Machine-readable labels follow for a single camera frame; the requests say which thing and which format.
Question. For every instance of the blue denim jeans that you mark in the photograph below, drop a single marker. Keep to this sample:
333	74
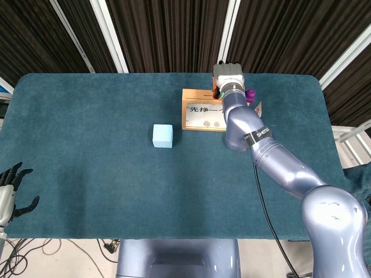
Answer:
359	179

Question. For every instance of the blue-grey robot torso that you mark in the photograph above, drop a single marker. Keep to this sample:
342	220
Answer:
176	257

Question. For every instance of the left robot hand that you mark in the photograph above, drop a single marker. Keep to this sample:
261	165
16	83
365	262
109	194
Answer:
7	197

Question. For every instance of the wooden coin box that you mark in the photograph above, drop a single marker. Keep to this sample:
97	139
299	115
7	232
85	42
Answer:
188	116

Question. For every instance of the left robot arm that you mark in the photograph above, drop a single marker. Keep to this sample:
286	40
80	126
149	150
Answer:
2	237

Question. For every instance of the aluminium profile frame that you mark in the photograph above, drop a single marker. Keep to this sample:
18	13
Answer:
350	136

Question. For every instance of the white toothpaste tube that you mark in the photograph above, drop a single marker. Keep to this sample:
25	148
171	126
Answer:
258	109

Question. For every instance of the black power plug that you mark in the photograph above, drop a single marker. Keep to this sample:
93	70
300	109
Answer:
111	246

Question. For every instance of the purple toy brick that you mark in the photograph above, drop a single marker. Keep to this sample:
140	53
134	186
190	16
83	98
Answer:
251	95

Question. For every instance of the white and blue board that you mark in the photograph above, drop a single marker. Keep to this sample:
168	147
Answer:
4	89

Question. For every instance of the teal table cloth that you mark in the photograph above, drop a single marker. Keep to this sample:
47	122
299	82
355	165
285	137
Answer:
116	179

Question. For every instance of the thin grey-white post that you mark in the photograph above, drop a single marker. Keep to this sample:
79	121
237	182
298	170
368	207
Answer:
72	37

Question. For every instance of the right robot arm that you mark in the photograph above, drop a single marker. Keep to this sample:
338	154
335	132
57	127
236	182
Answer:
290	171

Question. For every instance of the wide white post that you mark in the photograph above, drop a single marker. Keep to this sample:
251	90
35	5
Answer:
227	37
110	37
345	58

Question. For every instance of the light blue foam cube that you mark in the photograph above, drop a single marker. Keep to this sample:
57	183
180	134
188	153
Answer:
162	136

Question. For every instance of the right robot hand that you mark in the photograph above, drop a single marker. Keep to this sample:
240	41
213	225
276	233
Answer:
229	73

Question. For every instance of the dark pleated curtain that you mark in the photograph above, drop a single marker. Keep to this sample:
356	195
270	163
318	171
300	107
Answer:
174	34

